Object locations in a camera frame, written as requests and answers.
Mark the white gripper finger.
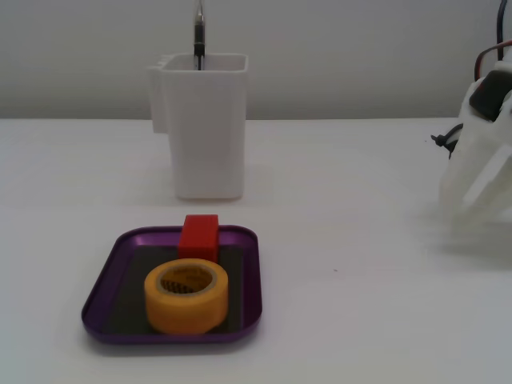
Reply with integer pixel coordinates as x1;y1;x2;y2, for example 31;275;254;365
464;146;512;227
438;119;512;245

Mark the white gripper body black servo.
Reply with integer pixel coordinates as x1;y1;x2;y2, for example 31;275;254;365
458;39;512;139

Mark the yellow masking tape roll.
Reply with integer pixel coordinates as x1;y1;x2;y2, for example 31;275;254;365
143;258;230;335

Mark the white plastic pen holder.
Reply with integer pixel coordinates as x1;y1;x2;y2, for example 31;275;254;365
146;53;250;201

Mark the red rectangular block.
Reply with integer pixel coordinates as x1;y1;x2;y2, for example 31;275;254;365
177;214;221;264

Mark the black clear ballpoint pen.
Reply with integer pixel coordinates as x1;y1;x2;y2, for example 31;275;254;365
193;0;206;71

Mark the purple metal tray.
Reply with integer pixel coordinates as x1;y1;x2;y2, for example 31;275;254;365
81;225;264;346

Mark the black cable tie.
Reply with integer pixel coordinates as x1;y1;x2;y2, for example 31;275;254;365
430;123;465;160

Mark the red and black servo cable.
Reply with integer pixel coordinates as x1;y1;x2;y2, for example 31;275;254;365
473;0;512;81

